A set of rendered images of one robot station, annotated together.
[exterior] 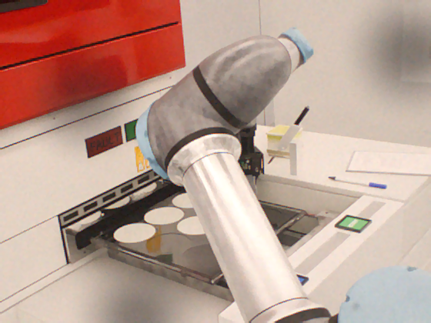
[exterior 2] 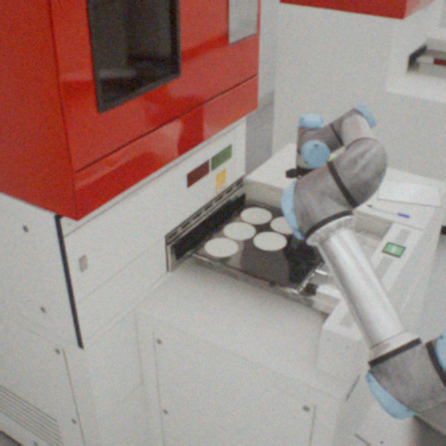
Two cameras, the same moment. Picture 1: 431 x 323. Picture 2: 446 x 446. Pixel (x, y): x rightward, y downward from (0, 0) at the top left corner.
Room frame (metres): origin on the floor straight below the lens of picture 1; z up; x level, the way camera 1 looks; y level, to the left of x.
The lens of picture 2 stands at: (-0.13, 0.37, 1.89)
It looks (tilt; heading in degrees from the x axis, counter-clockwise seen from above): 32 degrees down; 348
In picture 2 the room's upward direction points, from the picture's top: straight up
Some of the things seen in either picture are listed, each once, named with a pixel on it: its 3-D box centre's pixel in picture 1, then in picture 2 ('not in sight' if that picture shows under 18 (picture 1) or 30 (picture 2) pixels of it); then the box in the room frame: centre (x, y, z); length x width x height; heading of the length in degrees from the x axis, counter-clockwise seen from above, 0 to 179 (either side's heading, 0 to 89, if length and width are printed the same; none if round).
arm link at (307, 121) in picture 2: not in sight; (310, 134); (1.35, -0.21, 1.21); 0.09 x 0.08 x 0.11; 167
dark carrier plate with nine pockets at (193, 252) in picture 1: (198, 225); (270, 241); (1.28, -0.08, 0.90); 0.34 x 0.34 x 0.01; 46
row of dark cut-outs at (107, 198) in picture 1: (126, 188); (207, 207); (1.42, 0.09, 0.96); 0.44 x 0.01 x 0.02; 136
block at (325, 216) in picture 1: (336, 220); (372, 239); (1.23, -0.40, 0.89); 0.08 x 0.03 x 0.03; 46
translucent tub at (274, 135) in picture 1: (284, 141); not in sight; (1.53, -0.35, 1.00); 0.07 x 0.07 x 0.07; 48
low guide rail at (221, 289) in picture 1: (188, 278); (267, 284); (1.16, -0.04, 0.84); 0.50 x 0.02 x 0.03; 46
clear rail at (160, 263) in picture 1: (147, 258); (240, 272); (1.15, 0.05, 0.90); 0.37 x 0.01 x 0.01; 46
